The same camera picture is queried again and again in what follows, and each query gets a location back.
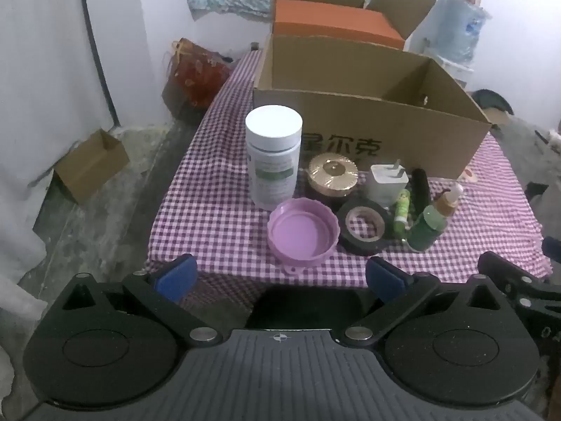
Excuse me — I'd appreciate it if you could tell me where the black wall cable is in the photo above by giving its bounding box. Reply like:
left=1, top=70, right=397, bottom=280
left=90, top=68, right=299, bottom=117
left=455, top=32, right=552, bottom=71
left=78, top=0, right=120, bottom=127

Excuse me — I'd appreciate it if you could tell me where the small cardboard box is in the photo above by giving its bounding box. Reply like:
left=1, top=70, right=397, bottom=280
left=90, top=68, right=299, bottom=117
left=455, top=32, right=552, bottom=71
left=53, top=128, right=130, bottom=205

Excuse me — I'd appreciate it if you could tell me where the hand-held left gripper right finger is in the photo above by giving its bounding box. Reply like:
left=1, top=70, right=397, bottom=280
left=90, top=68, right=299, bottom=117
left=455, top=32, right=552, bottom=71
left=339, top=255, right=505, bottom=346

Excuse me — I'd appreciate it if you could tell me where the red gift bag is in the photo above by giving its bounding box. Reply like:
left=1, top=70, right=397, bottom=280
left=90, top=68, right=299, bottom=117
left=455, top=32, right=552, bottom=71
left=161, top=39, right=233, bottom=112

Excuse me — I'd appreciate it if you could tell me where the purple plastic lid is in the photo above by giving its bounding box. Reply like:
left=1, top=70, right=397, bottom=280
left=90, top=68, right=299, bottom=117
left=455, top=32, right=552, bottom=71
left=267, top=198, right=341, bottom=275

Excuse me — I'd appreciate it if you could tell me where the orange box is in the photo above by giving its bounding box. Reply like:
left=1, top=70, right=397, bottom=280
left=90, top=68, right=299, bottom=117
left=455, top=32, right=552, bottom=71
left=274, top=0, right=406, bottom=50

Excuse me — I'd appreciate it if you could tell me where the white power adapter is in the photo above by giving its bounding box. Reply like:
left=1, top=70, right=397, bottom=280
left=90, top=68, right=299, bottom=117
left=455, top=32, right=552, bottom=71
left=366, top=159, right=410, bottom=209

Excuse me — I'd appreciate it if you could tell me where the flat cardboard piece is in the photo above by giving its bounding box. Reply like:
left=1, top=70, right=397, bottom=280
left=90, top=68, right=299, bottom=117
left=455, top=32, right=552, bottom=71
left=484, top=107, right=510, bottom=130

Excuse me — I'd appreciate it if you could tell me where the green lip balm tube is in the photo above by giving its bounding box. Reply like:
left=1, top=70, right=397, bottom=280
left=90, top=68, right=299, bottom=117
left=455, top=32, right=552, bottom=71
left=393, top=188, right=411, bottom=240

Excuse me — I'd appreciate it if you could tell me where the gold-lid cosmetic jar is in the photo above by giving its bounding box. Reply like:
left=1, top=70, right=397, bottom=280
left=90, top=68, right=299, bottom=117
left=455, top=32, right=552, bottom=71
left=305, top=152, right=361, bottom=205

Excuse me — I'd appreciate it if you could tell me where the blue water jug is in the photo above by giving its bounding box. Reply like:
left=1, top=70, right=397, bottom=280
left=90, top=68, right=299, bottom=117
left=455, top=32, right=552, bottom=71
left=432, top=0, right=492, bottom=64

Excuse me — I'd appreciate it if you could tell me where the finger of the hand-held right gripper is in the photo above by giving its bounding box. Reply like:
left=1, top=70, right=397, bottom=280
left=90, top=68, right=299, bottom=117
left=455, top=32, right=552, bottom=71
left=477, top=251, right=561, bottom=316

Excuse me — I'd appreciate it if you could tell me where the black tape roll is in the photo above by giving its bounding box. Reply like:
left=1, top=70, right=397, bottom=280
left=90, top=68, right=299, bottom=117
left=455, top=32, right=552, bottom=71
left=337, top=197, right=394, bottom=255

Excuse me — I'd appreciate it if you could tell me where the green dropper bottle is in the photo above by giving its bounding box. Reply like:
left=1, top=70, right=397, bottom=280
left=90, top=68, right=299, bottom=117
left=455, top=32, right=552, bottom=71
left=407, top=183, right=464, bottom=253

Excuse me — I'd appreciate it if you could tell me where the brown cardboard box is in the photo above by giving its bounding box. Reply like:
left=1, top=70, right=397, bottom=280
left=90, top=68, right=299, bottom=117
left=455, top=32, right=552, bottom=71
left=252, top=34, right=492, bottom=180

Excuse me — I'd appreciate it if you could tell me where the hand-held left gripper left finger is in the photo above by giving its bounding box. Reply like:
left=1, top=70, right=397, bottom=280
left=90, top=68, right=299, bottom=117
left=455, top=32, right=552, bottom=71
left=55, top=253, right=222, bottom=346

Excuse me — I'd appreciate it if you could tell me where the black oval case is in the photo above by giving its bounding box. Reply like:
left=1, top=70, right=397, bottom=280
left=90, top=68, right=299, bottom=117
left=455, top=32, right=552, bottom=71
left=411, top=168, right=431, bottom=220

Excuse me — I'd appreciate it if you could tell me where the white pill bottle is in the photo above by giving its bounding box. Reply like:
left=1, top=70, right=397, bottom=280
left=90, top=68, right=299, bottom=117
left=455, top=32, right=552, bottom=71
left=244, top=105, right=304, bottom=211

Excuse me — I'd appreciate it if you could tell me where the purple checkered tablecloth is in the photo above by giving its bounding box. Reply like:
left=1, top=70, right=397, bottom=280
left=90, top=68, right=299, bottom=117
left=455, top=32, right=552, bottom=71
left=144, top=48, right=553, bottom=312

